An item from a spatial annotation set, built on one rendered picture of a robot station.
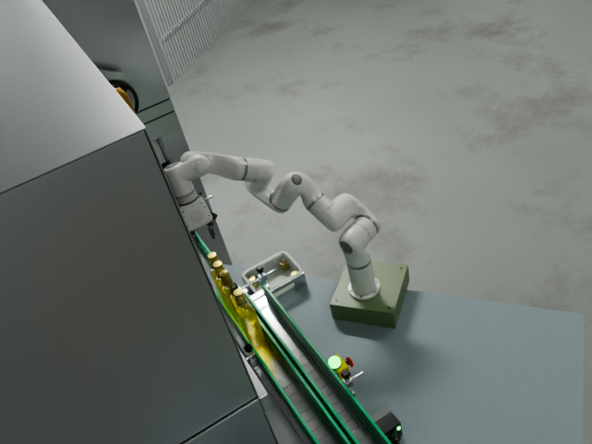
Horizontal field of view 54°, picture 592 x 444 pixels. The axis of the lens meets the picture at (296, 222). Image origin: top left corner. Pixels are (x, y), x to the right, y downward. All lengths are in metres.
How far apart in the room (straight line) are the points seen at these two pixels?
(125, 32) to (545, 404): 2.10
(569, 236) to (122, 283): 3.07
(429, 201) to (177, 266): 3.05
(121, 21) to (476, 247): 2.33
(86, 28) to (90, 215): 1.66
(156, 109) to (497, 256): 2.10
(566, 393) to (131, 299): 1.52
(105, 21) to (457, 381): 1.91
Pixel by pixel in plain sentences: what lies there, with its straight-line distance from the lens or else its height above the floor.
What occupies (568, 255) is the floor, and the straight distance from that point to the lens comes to 3.64.
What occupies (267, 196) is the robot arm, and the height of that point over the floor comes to 1.27.
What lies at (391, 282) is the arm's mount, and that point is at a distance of 2.31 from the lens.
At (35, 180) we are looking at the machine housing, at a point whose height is 2.13.
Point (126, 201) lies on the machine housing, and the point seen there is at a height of 2.03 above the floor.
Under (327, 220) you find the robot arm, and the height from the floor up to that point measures 1.19.
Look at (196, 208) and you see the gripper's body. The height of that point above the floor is 1.38.
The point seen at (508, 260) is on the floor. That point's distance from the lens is 3.57.
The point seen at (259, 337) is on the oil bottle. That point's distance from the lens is 2.11.
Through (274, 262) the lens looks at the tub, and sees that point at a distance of 2.53.
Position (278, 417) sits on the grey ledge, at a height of 0.88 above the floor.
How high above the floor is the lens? 2.54
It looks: 40 degrees down
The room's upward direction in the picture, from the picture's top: 14 degrees counter-clockwise
